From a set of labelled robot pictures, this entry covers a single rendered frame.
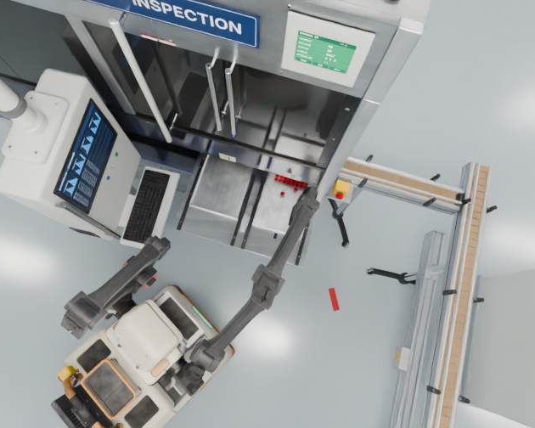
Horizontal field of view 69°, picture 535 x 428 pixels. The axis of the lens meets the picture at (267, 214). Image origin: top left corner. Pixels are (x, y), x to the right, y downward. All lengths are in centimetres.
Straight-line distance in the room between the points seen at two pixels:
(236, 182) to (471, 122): 225
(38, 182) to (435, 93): 305
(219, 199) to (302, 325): 122
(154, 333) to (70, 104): 88
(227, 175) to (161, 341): 96
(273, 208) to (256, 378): 130
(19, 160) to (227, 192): 95
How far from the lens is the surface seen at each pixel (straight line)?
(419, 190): 214
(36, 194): 153
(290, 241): 148
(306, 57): 113
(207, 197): 205
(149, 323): 152
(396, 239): 308
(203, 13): 115
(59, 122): 157
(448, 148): 350
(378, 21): 102
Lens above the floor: 283
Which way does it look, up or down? 75 degrees down
